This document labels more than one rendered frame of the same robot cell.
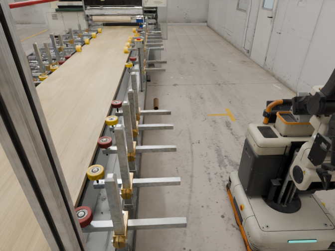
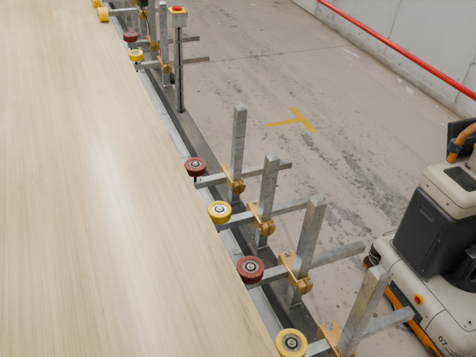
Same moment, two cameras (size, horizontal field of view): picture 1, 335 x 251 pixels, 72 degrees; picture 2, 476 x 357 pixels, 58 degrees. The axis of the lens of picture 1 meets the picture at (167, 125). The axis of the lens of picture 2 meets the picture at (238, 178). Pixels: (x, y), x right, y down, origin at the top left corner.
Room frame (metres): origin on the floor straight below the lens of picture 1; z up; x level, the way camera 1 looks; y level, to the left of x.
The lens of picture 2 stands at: (0.39, 0.72, 1.89)
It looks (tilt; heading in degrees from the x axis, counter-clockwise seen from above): 40 degrees down; 337
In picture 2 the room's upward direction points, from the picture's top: 5 degrees clockwise
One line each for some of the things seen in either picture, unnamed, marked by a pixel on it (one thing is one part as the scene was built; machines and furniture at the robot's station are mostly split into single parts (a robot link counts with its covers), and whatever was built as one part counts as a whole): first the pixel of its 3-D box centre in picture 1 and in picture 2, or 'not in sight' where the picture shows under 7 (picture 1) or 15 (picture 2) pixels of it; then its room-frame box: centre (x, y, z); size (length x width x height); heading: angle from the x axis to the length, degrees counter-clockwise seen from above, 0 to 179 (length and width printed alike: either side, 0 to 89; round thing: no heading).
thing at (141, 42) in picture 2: (149, 62); (164, 41); (2.84, 0.22, 0.84); 0.43 x 0.03 x 0.04; 93
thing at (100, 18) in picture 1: (121, 18); not in sight; (5.37, 0.97, 1.05); 1.43 x 0.12 x 0.12; 93
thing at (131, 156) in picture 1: (131, 151); (295, 273); (1.07, 0.21, 0.83); 0.14 x 0.06 x 0.05; 3
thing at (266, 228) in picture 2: (134, 128); (260, 217); (1.32, 0.23, 0.83); 0.14 x 0.06 x 0.05; 3
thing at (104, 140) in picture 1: (105, 147); (248, 277); (1.08, 0.36, 0.85); 0.08 x 0.08 x 0.11
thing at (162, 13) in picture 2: (141, 62); (164, 47); (2.55, 0.29, 0.93); 0.04 x 0.04 x 0.48; 3
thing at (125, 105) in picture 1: (129, 140); (303, 258); (1.05, 0.21, 0.92); 0.04 x 0.04 x 0.48; 3
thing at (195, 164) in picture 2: (117, 108); (195, 174); (1.58, 0.39, 0.85); 0.08 x 0.08 x 0.11
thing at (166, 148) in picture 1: (139, 149); (305, 264); (1.09, 0.17, 0.83); 0.43 x 0.03 x 0.04; 93
